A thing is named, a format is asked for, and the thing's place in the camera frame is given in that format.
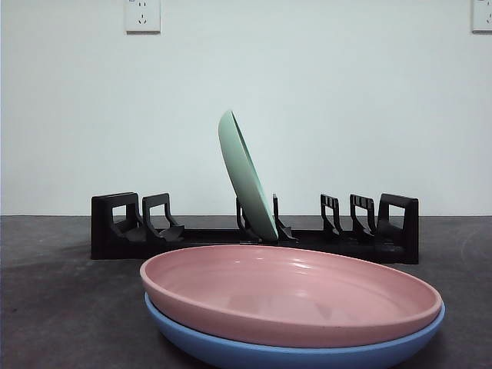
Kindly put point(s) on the green plate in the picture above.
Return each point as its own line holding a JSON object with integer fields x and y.
{"x": 246, "y": 180}

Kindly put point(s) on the pink plate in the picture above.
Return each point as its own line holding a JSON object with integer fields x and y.
{"x": 269, "y": 276}

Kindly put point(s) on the blue plate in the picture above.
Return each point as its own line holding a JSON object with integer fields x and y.
{"x": 230, "y": 353}

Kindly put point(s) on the black plate rack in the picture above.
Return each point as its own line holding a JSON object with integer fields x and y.
{"x": 115, "y": 250}

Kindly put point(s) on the white wall socket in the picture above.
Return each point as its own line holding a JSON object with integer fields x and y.
{"x": 482, "y": 17}
{"x": 143, "y": 19}

